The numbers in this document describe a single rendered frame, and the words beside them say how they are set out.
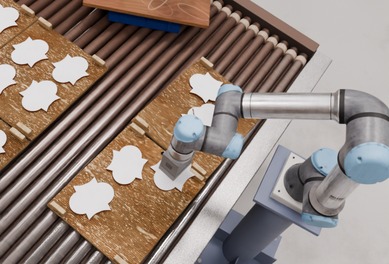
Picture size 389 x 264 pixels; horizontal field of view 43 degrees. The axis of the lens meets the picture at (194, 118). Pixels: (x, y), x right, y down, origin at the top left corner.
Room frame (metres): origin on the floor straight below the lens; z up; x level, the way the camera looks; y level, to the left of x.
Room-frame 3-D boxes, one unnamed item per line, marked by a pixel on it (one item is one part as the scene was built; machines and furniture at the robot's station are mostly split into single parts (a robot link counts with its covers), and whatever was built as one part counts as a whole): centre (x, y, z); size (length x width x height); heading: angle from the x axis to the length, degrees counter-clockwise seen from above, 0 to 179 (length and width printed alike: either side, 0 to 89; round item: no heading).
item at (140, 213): (0.62, 0.11, 0.93); 0.41 x 0.35 x 0.02; 161
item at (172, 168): (0.70, 0.01, 1.16); 0.10 x 0.09 x 0.16; 67
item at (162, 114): (1.02, -0.02, 0.93); 0.41 x 0.35 x 0.02; 159
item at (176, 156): (0.69, 0.00, 1.24); 0.08 x 0.08 x 0.05
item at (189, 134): (0.69, 0.00, 1.31); 0.09 x 0.08 x 0.11; 98
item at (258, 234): (0.91, -0.46, 0.44); 0.38 x 0.38 x 0.87; 81
